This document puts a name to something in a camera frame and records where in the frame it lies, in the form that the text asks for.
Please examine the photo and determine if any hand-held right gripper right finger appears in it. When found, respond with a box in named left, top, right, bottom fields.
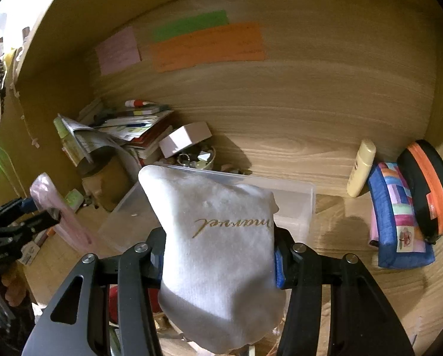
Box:
left=271, top=226, right=416, bottom=356

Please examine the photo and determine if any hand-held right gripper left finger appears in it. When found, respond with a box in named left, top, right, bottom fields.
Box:
left=21, top=227, right=167, bottom=356

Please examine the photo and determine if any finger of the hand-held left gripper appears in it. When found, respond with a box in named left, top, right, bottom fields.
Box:
left=4, top=209, right=63, bottom=240
left=0, top=197, right=34, bottom=219

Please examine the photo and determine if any pink plastic packet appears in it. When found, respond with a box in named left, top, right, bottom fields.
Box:
left=29, top=172, right=96, bottom=253

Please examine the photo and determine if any red soft item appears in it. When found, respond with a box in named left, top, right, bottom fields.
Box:
left=108, top=285, right=163, bottom=323

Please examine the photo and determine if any white cloth pouch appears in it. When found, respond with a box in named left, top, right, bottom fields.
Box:
left=138, top=164, right=286, bottom=355

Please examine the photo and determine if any clear plastic container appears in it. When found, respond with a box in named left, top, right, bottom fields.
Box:
left=97, top=163, right=316, bottom=253

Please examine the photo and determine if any person's left hand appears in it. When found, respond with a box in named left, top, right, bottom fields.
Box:
left=1, top=265, right=30, bottom=306

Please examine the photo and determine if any green and orange wipes pack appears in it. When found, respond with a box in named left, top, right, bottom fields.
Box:
left=63, top=189, right=86, bottom=211

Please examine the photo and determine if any folded printed paper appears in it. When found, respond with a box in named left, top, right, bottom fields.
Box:
left=54, top=114, right=133, bottom=166

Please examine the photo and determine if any bowl of small trinkets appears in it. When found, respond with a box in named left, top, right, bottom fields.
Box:
left=175, top=144, right=217, bottom=173

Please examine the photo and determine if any cream lotion bottle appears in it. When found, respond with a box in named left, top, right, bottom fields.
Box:
left=347, top=139, right=377, bottom=198

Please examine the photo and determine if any blue patchwork pouch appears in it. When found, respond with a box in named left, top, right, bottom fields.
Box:
left=367, top=162, right=436, bottom=268

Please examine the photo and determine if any small pink box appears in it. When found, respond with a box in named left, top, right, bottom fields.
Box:
left=158, top=122, right=212, bottom=158

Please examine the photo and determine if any black case with orange zip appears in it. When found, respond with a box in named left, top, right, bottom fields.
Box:
left=397, top=140, right=443, bottom=245

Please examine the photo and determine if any pink sticky note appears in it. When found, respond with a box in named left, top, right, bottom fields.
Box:
left=95, top=26, right=142, bottom=77

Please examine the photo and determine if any orange sticky note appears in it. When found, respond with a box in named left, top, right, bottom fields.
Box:
left=150, top=21, right=265, bottom=74

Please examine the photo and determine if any green sticky note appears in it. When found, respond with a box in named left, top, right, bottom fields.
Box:
left=153, top=9, right=229, bottom=43

